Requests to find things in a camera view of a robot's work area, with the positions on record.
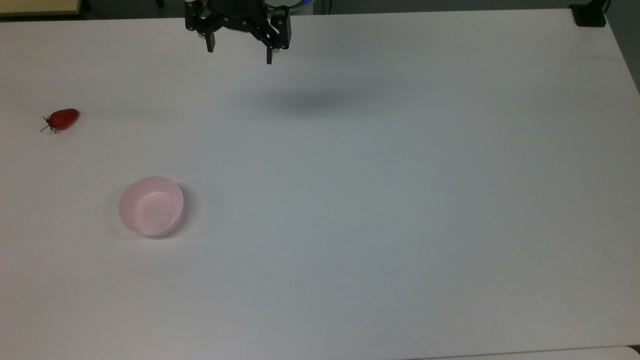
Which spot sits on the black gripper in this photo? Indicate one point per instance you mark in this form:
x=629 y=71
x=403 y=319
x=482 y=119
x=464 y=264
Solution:
x=235 y=15

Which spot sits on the red strawberry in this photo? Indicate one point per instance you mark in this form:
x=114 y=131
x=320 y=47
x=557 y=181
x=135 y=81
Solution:
x=64 y=118

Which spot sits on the pink plastic bowl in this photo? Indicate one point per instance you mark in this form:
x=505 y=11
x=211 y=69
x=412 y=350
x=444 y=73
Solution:
x=151 y=206

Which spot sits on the beige wooden desk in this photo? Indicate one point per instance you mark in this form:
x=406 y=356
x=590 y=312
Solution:
x=35 y=6

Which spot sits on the black table clamp mount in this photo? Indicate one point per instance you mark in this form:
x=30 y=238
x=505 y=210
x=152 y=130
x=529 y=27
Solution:
x=590 y=16

